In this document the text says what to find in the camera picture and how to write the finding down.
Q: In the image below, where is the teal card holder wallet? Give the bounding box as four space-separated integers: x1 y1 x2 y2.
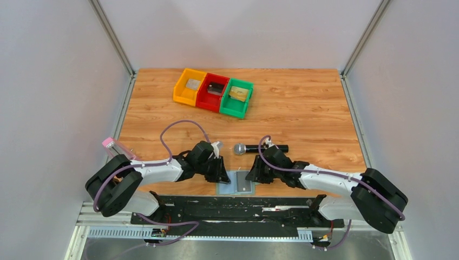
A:
216 170 255 196

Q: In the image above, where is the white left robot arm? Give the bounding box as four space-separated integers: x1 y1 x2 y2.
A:
85 141 231 217

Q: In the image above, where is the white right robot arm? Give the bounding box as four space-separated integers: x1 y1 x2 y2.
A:
241 144 409 234

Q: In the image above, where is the gold VIP card stack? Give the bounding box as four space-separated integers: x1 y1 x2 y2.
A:
229 86 249 102

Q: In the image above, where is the black VIP card stack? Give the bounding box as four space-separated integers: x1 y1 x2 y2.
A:
207 82 225 96

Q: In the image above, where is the silver VIP card stack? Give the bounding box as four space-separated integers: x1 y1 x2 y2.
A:
185 79 201 91

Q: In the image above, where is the black handheld microphone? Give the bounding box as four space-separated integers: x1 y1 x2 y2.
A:
233 143 289 155

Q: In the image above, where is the red plastic bin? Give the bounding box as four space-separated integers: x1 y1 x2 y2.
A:
195 73 230 113

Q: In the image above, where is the green plastic bin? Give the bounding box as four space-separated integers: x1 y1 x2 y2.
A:
219 78 254 119

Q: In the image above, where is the yellow plastic bin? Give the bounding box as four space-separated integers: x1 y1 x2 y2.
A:
173 68 207 107

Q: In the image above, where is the pink metronome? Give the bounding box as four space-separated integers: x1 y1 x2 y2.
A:
102 137 137 160

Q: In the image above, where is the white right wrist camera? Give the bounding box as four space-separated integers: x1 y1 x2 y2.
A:
263 139 277 149

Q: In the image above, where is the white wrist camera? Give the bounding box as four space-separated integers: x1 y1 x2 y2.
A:
263 139 277 149
211 141 223 158

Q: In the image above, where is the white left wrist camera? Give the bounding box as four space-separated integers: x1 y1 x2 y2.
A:
211 141 223 158

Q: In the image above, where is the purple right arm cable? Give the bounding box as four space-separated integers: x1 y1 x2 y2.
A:
258 135 406 251

